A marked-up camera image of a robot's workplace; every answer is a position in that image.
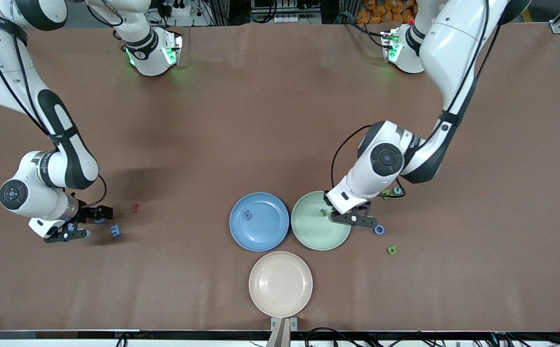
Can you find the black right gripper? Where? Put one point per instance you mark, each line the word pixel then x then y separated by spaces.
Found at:
pixel 88 212

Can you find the blue letter m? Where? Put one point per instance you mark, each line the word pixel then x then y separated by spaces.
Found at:
pixel 115 231

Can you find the green letter N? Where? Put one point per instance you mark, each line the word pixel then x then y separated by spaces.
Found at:
pixel 385 194

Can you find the green letter b lowercase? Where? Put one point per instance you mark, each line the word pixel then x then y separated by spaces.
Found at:
pixel 388 250

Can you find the blue letter g lowercase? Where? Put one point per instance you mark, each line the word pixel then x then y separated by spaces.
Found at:
pixel 245 215

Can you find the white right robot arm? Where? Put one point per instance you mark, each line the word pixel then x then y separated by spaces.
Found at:
pixel 29 197

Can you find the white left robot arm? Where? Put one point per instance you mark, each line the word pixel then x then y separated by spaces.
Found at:
pixel 362 185

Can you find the blue letter O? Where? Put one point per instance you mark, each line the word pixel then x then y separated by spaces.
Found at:
pixel 377 230

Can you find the green plate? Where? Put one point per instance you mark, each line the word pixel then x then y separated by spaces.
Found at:
pixel 309 231

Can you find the beige plate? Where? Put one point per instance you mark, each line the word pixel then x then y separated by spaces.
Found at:
pixel 280 284

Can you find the blue plate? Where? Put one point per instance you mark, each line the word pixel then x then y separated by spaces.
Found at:
pixel 248 238

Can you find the brown paper table cover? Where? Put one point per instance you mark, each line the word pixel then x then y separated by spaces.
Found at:
pixel 280 120

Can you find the bag of orange items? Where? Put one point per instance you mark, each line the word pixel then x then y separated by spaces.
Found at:
pixel 381 12

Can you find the long white power strip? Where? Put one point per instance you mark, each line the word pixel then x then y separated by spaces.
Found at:
pixel 294 20

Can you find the white power strip black plugs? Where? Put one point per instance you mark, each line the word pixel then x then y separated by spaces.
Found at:
pixel 183 21

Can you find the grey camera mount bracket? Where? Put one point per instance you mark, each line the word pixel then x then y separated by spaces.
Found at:
pixel 280 335

